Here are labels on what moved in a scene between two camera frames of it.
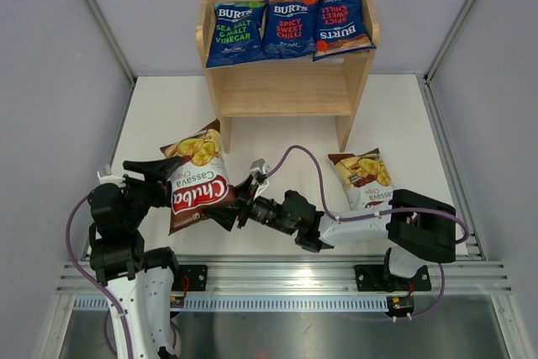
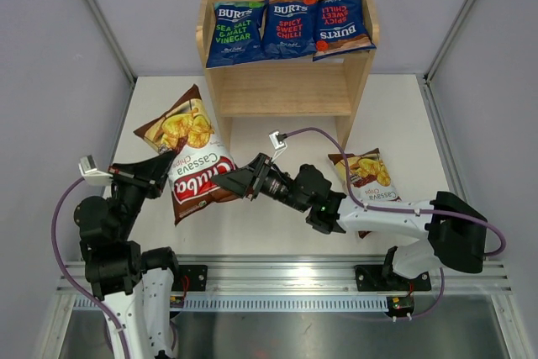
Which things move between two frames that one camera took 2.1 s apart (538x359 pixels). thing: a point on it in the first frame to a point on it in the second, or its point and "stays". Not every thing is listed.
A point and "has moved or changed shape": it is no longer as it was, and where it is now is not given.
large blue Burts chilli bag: (341, 28) stays
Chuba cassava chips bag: (198, 181) has moved or changed shape
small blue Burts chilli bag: (288, 24) stays
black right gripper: (245, 195) to (239, 181)
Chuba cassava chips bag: (365, 177) stays
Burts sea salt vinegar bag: (235, 38) stays
